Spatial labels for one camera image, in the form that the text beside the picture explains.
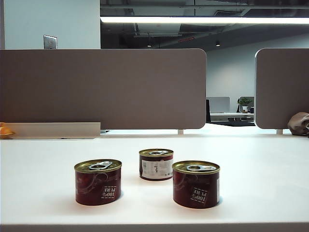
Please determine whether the red can white label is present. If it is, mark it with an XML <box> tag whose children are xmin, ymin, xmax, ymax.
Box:
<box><xmin>139</xmin><ymin>148</ymin><xmax>174</xmax><ymax>181</ymax></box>

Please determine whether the red can swirl print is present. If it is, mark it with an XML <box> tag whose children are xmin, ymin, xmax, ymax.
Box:
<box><xmin>171</xmin><ymin>160</ymin><xmax>221</xmax><ymax>209</ymax></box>
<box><xmin>74</xmin><ymin>159</ymin><xmax>123</xmax><ymax>206</ymax></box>

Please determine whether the wide brown desk partition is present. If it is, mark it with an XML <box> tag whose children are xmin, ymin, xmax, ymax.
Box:
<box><xmin>0</xmin><ymin>48</ymin><xmax>208</xmax><ymax>130</ymax></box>

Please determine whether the grey distant desk partition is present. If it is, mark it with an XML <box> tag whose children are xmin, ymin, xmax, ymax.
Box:
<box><xmin>208</xmin><ymin>96</ymin><xmax>230</xmax><ymax>114</ymax></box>

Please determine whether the white distant desk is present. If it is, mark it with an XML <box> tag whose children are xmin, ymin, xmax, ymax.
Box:
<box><xmin>210</xmin><ymin>112</ymin><xmax>255</xmax><ymax>122</ymax></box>

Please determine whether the green potted plant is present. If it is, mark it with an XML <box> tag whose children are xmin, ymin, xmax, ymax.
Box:
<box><xmin>237</xmin><ymin>97</ymin><xmax>253</xmax><ymax>114</ymax></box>

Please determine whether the white desktop riser box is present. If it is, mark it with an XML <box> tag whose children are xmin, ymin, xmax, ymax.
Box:
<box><xmin>0</xmin><ymin>122</ymin><xmax>101</xmax><ymax>140</ymax></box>

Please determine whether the long ceiling light strip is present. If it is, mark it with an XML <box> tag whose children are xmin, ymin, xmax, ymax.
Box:
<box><xmin>100</xmin><ymin>15</ymin><xmax>309</xmax><ymax>25</ymax></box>

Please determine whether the narrow brown desk partition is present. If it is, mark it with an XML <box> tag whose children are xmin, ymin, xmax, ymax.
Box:
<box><xmin>254</xmin><ymin>47</ymin><xmax>309</xmax><ymax>130</ymax></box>

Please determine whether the brown cloth bag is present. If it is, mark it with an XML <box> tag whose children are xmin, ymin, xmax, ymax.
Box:
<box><xmin>287</xmin><ymin>112</ymin><xmax>309</xmax><ymax>138</ymax></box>

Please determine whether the orange fruit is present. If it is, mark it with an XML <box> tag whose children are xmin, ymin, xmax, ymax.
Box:
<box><xmin>0</xmin><ymin>122</ymin><xmax>15</xmax><ymax>139</ymax></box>

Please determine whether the grey ceiling air duct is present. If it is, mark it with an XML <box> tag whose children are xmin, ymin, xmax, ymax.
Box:
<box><xmin>134</xmin><ymin>23</ymin><xmax>182</xmax><ymax>38</ymax></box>

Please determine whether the metal wall plate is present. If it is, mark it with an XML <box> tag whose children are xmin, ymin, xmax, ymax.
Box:
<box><xmin>43</xmin><ymin>34</ymin><xmax>58</xmax><ymax>49</ymax></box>

